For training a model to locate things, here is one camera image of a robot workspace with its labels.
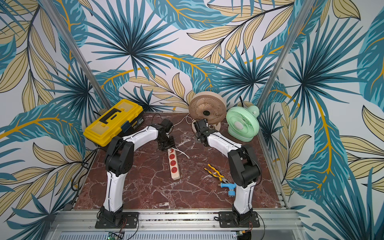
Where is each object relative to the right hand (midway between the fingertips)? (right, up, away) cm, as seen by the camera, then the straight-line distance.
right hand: (203, 136), depth 97 cm
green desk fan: (+22, +8, -11) cm, 26 cm away
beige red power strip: (-18, -16, -7) cm, 25 cm away
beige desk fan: (+3, +19, -9) cm, 21 cm away
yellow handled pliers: (+10, -23, -10) cm, 27 cm away
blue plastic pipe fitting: (+15, -27, -15) cm, 34 cm away
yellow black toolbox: (-51, +12, -4) cm, 52 cm away
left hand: (-20, -8, 0) cm, 21 cm away
